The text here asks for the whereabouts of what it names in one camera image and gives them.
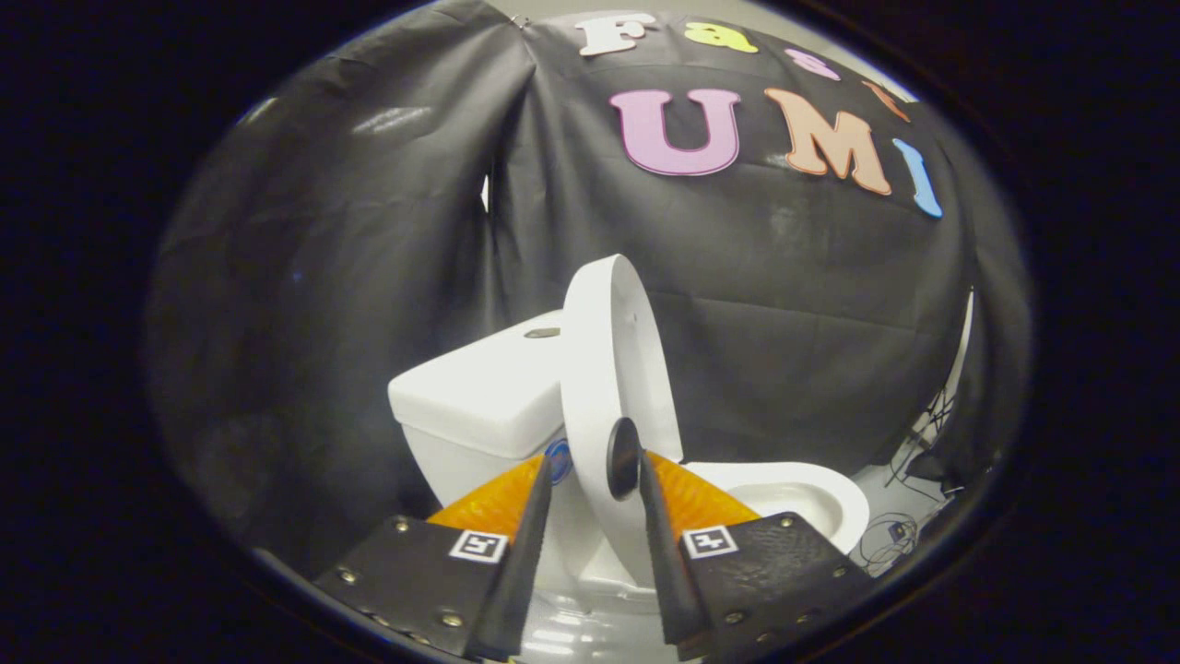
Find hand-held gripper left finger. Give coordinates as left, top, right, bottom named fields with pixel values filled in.
left=312, top=452, right=556, bottom=663

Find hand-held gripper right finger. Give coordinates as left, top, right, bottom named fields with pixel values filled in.
left=636, top=449, right=875, bottom=663

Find black round lid handle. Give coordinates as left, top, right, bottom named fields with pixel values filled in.
left=606, top=417, right=643, bottom=502

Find white toilet lid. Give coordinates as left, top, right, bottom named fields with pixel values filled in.
left=560, top=255, right=685, bottom=591

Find white toilet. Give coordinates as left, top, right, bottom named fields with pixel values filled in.
left=387, top=309, right=870, bottom=614

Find black backdrop cloth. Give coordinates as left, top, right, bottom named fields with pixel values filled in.
left=147, top=0, right=1029, bottom=573

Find black tripod stand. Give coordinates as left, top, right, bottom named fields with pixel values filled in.
left=885, top=387, right=960, bottom=485

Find tangle of floor cables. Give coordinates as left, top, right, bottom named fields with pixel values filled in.
left=857, top=512, right=923, bottom=575

